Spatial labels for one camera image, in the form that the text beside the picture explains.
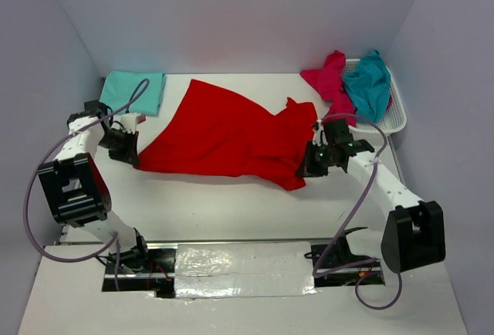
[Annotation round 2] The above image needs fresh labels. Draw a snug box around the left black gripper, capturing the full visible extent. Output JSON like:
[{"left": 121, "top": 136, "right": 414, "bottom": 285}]
[{"left": 98, "top": 128, "right": 140, "bottom": 167}]

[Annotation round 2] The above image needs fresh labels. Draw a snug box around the mint green t shirt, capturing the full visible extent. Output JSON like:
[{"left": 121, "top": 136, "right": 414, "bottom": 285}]
[{"left": 100, "top": 70, "right": 166, "bottom": 117}]

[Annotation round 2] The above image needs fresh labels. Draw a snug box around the red t shirt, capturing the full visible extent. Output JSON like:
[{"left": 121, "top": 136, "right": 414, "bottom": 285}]
[{"left": 136, "top": 80, "right": 317, "bottom": 191}]

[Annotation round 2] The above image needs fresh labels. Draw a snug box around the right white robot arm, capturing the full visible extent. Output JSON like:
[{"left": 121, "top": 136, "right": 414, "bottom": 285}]
[{"left": 297, "top": 140, "right": 446, "bottom": 278}]

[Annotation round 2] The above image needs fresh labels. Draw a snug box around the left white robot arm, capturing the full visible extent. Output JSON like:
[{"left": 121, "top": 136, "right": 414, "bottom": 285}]
[{"left": 37, "top": 113, "right": 151, "bottom": 272}]

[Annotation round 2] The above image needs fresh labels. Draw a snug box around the magenta pink t shirt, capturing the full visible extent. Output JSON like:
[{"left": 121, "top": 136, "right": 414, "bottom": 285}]
[{"left": 299, "top": 50, "right": 357, "bottom": 127}]

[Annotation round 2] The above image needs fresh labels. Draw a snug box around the white plastic basket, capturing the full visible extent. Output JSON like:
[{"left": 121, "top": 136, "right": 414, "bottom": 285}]
[{"left": 350, "top": 67, "right": 407, "bottom": 136}]

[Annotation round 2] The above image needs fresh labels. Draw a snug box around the teal blue t shirt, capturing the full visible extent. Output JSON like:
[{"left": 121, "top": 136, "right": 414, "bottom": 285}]
[{"left": 343, "top": 50, "right": 392, "bottom": 124}]

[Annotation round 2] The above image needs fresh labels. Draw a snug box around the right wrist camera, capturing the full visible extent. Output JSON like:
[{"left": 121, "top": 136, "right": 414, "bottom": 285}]
[{"left": 323, "top": 119, "right": 354, "bottom": 146}]

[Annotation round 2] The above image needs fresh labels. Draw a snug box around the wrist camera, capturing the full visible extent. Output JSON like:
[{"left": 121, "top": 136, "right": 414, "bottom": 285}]
[
  {"left": 323, "top": 119, "right": 354, "bottom": 146},
  {"left": 84, "top": 100, "right": 109, "bottom": 118}
]

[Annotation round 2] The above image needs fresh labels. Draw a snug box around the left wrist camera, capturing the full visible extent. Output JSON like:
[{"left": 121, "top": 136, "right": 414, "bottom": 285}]
[{"left": 84, "top": 100, "right": 109, "bottom": 118}]

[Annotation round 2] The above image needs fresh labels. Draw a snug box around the aluminium rail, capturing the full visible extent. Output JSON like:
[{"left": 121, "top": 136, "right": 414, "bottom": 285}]
[{"left": 147, "top": 237, "right": 333, "bottom": 245}]

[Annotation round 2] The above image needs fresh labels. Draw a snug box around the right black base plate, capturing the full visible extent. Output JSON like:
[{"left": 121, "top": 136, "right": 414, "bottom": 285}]
[{"left": 304, "top": 239, "right": 381, "bottom": 273}]

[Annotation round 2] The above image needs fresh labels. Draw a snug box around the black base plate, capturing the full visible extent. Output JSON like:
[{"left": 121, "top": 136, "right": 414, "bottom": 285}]
[
  {"left": 304, "top": 239, "right": 381, "bottom": 273},
  {"left": 118, "top": 248, "right": 176, "bottom": 274}
]

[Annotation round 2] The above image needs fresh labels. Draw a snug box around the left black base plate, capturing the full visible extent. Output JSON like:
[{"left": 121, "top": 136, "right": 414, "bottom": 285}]
[{"left": 118, "top": 248, "right": 176, "bottom": 274}]

